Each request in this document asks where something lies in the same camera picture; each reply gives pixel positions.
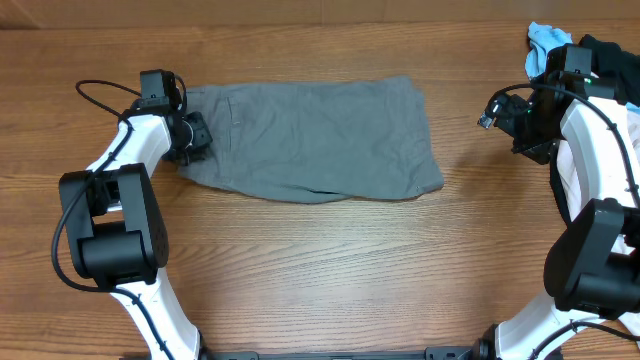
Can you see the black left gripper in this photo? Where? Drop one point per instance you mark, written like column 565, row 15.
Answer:
column 204, row 138

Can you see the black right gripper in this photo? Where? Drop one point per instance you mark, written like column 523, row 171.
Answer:
column 538, row 150

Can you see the grey shorts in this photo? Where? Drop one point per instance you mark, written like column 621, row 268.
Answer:
column 316, row 142

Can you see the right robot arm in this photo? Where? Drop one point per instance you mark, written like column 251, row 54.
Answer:
column 591, row 273

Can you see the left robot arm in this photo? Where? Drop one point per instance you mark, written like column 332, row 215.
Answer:
column 111, row 237

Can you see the light blue cloth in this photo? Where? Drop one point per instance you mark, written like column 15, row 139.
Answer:
column 542, row 45

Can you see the pale pink garment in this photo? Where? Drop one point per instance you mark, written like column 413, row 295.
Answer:
column 572, row 195

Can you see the black garment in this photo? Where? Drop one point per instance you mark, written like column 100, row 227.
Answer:
column 633, row 129

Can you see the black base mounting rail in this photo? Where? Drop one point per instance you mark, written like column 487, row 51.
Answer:
column 430, row 353

